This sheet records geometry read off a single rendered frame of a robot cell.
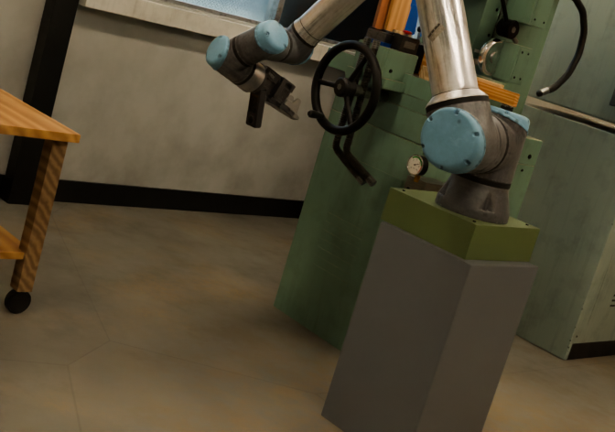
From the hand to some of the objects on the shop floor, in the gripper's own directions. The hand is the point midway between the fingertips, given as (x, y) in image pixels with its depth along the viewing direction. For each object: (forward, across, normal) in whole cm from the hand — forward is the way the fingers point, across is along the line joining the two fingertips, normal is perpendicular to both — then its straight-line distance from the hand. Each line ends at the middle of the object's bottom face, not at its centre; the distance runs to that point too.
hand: (294, 118), depth 295 cm
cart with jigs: (-62, +42, +96) cm, 121 cm away
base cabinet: (+82, +1, +43) cm, 92 cm away
